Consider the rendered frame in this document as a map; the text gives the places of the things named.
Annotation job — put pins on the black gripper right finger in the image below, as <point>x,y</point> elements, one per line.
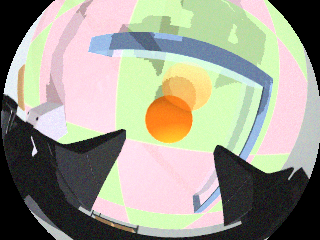
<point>242,186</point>

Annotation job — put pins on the clear l-shaped low wall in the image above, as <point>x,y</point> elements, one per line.
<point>243,118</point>

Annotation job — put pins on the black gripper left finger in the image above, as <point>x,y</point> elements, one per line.
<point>83,165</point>

